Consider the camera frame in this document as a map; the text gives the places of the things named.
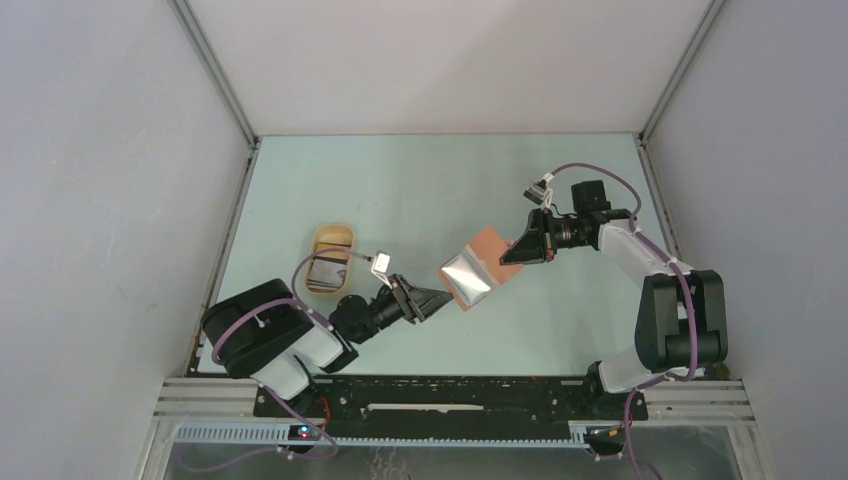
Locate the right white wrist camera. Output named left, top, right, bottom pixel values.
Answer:
left=523, top=179, right=553, bottom=210

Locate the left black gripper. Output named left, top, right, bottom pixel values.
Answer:
left=353, top=272, right=452, bottom=344

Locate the yellow oval tray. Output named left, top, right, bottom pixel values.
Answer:
left=304, top=224, right=355, bottom=295

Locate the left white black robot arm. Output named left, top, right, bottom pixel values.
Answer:
left=201, top=274, right=453, bottom=417

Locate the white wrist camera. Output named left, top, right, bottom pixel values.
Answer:
left=523, top=179, right=553, bottom=210
left=370, top=251, right=391, bottom=278

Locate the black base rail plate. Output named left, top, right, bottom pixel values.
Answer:
left=294, top=375, right=648, bottom=441

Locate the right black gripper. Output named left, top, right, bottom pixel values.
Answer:
left=501, top=207, right=589, bottom=265

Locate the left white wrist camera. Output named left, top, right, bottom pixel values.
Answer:
left=370, top=251, right=391, bottom=278

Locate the credit card stack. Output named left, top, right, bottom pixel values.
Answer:
left=306, top=243, right=350, bottom=291

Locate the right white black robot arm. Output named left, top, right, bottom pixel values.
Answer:
left=500, top=177, right=729, bottom=418

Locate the aluminium frame rail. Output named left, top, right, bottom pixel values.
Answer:
left=154, top=375, right=754, bottom=447

